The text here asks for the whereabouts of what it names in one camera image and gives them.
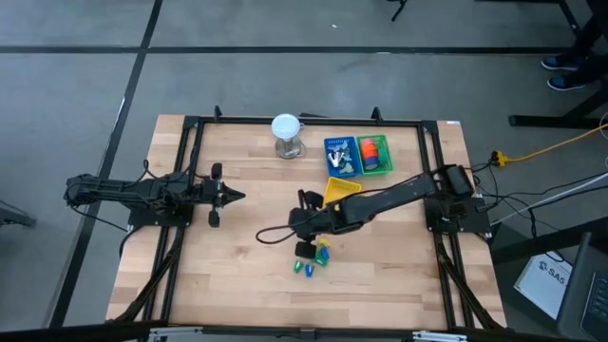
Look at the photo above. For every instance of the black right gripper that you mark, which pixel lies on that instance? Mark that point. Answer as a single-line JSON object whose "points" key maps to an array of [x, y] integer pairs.
{"points": [[311, 223]]}

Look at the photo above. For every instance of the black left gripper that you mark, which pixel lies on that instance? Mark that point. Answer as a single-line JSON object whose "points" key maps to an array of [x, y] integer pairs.
{"points": [[214, 195]]}

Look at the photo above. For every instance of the blue mini stapler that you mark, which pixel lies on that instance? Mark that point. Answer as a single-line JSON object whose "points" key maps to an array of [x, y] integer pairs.
{"points": [[309, 271], [325, 254]]}

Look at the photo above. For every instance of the green mini stapler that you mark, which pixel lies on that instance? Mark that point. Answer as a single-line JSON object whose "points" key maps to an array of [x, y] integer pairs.
{"points": [[319, 261], [298, 267]]}

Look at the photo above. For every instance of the yellow plastic basket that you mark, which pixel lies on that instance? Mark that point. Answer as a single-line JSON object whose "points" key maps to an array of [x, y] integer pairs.
{"points": [[339, 187]]}

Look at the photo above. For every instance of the grey-blue staple remover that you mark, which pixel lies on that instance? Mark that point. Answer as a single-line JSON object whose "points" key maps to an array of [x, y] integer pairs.
{"points": [[347, 167]]}

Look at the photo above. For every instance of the light grey staple remover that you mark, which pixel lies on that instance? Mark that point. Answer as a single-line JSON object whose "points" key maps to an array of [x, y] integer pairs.
{"points": [[336, 160]]}

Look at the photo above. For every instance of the blue plastic basket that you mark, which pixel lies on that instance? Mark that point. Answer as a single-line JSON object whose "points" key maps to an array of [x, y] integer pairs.
{"points": [[357, 152]]}

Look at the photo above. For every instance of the green plastic basket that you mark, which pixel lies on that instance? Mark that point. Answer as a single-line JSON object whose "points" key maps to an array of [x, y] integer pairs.
{"points": [[385, 157]]}

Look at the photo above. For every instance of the pink tape roll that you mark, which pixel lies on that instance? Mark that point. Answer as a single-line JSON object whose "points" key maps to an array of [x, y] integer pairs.
{"points": [[368, 141]]}

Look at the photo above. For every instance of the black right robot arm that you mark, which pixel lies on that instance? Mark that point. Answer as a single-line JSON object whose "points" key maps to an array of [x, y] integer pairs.
{"points": [[389, 202]]}

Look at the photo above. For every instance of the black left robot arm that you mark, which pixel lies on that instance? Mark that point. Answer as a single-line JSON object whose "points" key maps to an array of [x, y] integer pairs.
{"points": [[119, 190]]}

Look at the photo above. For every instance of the white mushroom table lamp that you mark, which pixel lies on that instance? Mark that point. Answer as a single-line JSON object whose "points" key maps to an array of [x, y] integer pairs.
{"points": [[285, 126]]}

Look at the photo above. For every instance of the black stand foot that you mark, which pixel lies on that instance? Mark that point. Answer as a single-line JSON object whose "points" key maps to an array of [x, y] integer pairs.
{"points": [[14, 214]]}

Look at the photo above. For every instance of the black diagonal desk beam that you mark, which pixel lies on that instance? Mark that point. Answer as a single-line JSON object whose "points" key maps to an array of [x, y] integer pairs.
{"points": [[546, 240]]}

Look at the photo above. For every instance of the black desk base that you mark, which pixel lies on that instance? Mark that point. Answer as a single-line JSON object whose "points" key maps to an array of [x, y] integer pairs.
{"points": [[532, 120]]}

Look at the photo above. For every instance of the grey laptop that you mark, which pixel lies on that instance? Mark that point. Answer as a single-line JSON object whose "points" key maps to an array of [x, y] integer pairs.
{"points": [[584, 294]]}

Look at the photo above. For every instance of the person's shoe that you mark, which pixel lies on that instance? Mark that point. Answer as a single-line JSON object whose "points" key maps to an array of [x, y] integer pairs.
{"points": [[563, 63], [565, 83]]}

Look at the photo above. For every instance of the person's leg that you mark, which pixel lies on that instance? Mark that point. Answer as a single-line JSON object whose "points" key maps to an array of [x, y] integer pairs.
{"points": [[596, 71], [589, 33]]}

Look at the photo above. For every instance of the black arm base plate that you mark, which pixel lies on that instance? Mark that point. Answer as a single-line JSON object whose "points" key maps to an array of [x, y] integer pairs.
{"points": [[475, 221], [142, 216]]}

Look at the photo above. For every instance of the black aluminium table frame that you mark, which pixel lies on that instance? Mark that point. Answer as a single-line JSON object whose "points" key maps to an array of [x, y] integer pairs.
{"points": [[332, 121]]}

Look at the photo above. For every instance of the silver mount bracket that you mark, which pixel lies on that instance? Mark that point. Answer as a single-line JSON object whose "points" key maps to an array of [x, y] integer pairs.
{"points": [[176, 335], [439, 337]]}

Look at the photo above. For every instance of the black camera mount beam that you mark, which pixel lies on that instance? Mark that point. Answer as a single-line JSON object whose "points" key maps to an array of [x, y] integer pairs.
{"points": [[71, 336]]}

